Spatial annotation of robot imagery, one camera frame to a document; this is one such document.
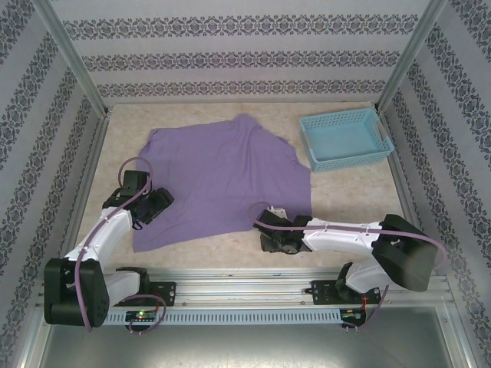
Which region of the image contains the aluminium frame post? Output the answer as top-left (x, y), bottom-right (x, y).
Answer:
top-left (34, 0), bottom-right (112, 118)
top-left (375, 0), bottom-right (448, 112)

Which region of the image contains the teal perforated plastic basket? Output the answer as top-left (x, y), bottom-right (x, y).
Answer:
top-left (299, 107), bottom-right (395, 173)

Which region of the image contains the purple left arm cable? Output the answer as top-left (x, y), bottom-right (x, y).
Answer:
top-left (75, 156), bottom-right (167, 334)

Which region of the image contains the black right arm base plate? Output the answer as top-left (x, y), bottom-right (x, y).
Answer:
top-left (311, 279), bottom-right (381, 307)

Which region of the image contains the purple t-shirt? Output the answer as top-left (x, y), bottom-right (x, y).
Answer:
top-left (132, 113), bottom-right (314, 254)

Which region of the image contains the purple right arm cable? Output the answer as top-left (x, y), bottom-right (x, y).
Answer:
top-left (248, 201), bottom-right (449, 333)

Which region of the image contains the small circuit board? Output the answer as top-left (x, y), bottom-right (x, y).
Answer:
top-left (125, 310), bottom-right (158, 323)
top-left (341, 307), bottom-right (367, 321)

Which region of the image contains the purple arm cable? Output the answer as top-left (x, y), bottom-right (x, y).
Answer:
top-left (248, 201), bottom-right (449, 333)
top-left (75, 156), bottom-right (167, 334)

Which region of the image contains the grey slotted cable duct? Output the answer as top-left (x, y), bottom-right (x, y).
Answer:
top-left (103, 309), bottom-right (342, 325)

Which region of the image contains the aluminium side rail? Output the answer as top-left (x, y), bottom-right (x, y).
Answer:
top-left (57, 110), bottom-right (112, 269)
top-left (377, 107), bottom-right (437, 275)

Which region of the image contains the aluminium mounting rail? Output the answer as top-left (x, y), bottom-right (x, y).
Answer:
top-left (36, 268), bottom-right (450, 307)

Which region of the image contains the grey metal sheet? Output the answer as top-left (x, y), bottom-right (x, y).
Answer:
top-left (17, 304), bottom-right (475, 368)

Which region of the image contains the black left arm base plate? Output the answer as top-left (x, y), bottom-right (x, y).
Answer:
top-left (110, 281), bottom-right (177, 307)

